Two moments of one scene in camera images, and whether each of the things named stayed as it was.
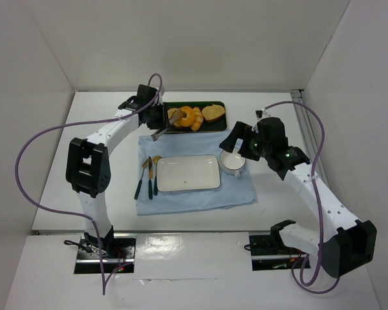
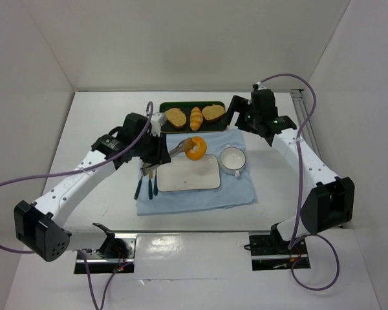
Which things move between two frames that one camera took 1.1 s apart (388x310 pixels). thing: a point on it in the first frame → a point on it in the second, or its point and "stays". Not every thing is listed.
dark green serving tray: (219, 124) stays
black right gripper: (241, 139) → (238, 105)
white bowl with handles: (231, 163) stays
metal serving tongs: (156, 134) → (180, 147)
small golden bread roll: (198, 119) stays
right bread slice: (213, 112) stays
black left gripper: (163, 116) → (161, 150)
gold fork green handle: (139, 185) stays
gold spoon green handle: (155, 181) stays
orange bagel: (188, 120) → (195, 148)
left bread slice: (171, 113) stays
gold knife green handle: (150, 178) stays
